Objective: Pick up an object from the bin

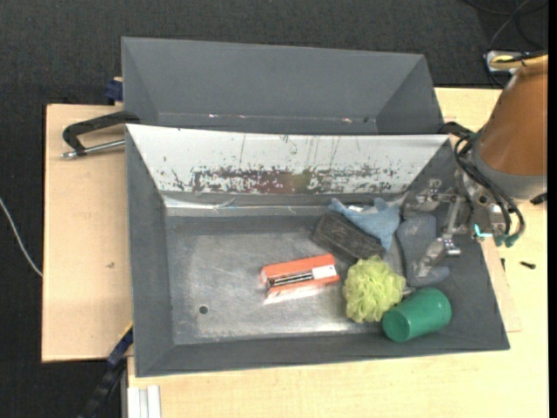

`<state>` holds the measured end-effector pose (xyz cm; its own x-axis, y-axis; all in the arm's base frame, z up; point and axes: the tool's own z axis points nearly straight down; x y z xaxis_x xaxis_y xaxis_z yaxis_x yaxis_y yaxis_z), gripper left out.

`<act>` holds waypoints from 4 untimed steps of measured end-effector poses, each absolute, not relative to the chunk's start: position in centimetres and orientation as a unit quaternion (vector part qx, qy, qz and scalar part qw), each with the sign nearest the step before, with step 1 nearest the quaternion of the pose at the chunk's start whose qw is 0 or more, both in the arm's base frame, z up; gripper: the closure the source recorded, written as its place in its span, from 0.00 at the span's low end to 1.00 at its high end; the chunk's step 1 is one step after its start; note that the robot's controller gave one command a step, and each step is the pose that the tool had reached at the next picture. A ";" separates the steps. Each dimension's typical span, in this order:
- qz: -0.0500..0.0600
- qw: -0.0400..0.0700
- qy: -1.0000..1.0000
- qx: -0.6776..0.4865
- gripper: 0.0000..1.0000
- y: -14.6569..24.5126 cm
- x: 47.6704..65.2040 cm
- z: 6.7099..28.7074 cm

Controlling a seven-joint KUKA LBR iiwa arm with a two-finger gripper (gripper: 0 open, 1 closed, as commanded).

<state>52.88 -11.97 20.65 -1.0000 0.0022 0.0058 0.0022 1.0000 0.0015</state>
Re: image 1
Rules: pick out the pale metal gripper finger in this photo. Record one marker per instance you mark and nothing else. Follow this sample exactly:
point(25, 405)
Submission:
point(431, 196)
point(437, 251)

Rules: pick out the grey-blue soft toy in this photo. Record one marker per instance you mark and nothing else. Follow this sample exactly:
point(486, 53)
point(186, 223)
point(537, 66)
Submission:
point(415, 237)

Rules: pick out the light blue cloth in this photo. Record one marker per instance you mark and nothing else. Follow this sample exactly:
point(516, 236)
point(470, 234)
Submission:
point(374, 222)

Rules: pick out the green cup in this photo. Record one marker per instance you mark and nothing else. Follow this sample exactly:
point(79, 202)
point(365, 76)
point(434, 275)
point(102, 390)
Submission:
point(418, 316)

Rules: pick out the yellow-green mesh sponge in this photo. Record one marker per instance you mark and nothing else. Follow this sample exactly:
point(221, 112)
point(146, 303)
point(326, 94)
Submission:
point(372, 290)

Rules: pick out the small black screw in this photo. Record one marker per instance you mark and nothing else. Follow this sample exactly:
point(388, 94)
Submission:
point(528, 264)

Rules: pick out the black flat block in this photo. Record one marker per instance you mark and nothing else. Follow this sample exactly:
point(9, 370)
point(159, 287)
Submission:
point(344, 235)

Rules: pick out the orange box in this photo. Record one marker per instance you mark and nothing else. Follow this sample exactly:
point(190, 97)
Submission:
point(300, 274)

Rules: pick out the grey metal bin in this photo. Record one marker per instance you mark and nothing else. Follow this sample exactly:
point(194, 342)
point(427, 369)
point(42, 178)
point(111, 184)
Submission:
point(243, 272)

